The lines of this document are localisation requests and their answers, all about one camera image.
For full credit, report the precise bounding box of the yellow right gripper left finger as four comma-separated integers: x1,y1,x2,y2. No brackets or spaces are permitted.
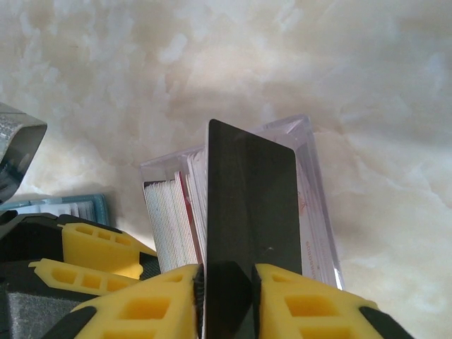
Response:
45,263,206,339

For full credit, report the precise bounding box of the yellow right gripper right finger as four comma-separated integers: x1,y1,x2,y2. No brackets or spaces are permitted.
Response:
251,262,415,339

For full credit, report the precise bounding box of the blue card holder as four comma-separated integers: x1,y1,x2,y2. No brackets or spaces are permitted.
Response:
0,193,109,227

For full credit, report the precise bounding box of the clear plastic card box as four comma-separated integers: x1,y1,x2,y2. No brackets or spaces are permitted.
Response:
139,113,346,291

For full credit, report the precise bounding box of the black card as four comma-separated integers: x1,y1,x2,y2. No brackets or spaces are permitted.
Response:
203,119,305,339

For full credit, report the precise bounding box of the white card with red print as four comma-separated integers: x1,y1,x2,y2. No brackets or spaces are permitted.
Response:
295,155,337,287

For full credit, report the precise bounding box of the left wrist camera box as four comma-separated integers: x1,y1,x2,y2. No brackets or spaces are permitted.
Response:
0,102,49,205

